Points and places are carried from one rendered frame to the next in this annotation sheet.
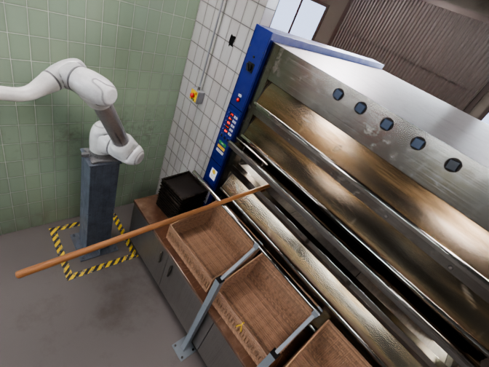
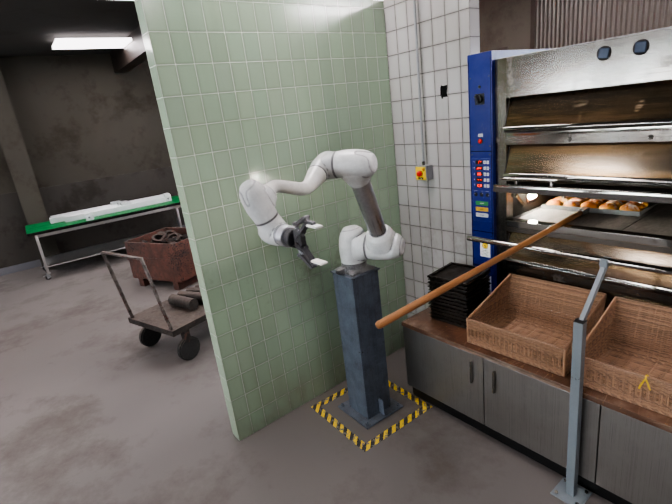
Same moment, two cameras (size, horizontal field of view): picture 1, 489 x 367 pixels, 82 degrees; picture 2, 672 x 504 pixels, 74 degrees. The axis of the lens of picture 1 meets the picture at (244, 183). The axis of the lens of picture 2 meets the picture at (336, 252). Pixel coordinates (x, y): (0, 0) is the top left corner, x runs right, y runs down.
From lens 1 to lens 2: 102 cm
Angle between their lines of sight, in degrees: 24
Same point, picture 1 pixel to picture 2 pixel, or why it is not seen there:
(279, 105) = (535, 113)
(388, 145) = not seen: outside the picture
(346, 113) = (627, 63)
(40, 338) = not seen: outside the picture
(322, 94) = (584, 66)
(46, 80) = (316, 171)
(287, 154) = (577, 157)
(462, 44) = not seen: outside the picture
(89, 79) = (351, 153)
